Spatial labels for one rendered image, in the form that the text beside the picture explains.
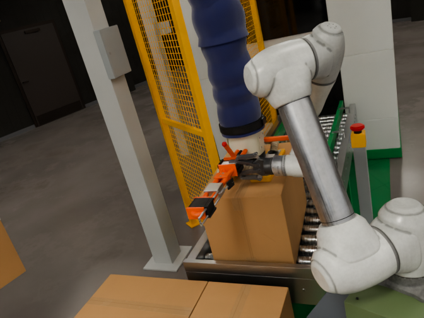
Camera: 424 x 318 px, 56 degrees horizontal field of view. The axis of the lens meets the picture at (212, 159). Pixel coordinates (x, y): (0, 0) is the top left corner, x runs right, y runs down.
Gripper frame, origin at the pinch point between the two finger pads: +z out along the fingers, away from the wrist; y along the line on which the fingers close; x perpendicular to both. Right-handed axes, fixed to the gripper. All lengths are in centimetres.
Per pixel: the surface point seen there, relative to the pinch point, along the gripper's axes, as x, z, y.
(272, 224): -3.8, -15.8, 27.4
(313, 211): 48, -23, 53
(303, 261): 3, -25, 53
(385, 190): 164, -59, 108
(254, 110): 21.4, -9.1, -18.7
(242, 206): -4.6, -3.9, 17.3
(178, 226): 109, 111, 110
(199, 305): -31, 16, 53
